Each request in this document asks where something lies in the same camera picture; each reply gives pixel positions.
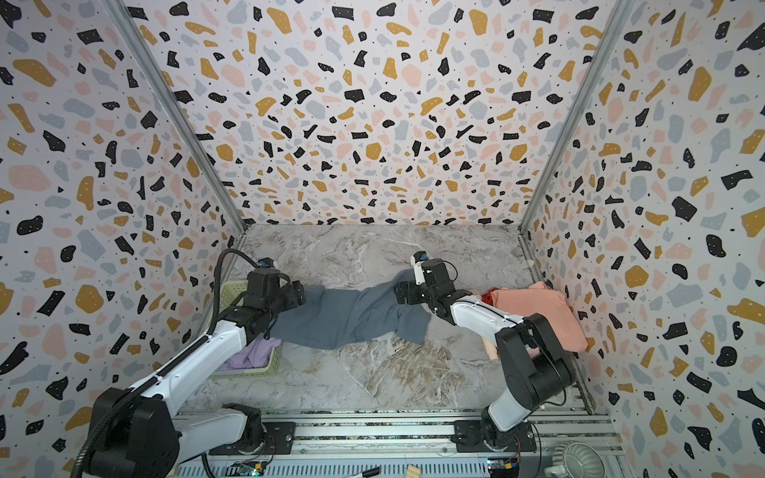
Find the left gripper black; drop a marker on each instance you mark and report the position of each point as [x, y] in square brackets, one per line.
[294, 294]

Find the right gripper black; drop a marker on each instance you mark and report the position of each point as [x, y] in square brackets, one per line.
[409, 290]

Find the grey-blue t-shirt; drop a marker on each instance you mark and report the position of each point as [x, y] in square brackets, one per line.
[333, 318]

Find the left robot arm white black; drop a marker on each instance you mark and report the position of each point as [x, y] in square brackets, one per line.
[137, 431]

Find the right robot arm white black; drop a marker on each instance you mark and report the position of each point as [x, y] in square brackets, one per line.
[535, 366]

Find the light green plastic basket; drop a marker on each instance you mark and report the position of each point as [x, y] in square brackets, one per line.
[229, 292]

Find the folded red t-shirt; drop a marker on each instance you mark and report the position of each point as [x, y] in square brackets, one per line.
[489, 298]

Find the lilac t-shirt in basket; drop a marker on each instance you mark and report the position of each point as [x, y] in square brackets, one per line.
[257, 354]

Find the folded beige t-shirt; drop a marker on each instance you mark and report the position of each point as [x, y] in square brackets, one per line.
[491, 351]

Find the folded pink t-shirt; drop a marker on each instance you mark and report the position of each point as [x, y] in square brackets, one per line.
[551, 304]

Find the left circuit board green LED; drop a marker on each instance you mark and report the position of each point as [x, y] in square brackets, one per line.
[250, 468]

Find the right wooden block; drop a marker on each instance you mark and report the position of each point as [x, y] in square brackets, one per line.
[413, 472]

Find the black marker pen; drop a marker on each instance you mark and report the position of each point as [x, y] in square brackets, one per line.
[369, 473]

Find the white desk fan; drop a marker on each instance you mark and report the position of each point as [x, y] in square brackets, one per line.
[576, 460]

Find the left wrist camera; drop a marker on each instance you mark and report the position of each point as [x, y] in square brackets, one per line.
[266, 263]

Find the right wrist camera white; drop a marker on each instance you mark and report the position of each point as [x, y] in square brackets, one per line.
[417, 260]

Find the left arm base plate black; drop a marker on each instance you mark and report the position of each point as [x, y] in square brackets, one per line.
[275, 438]

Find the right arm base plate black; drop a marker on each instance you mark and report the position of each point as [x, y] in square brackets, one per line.
[481, 436]

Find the aluminium rail frame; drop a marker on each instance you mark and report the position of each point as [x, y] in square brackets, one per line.
[342, 443]

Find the right circuit board with wires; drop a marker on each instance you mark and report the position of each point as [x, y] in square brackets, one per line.
[504, 467]

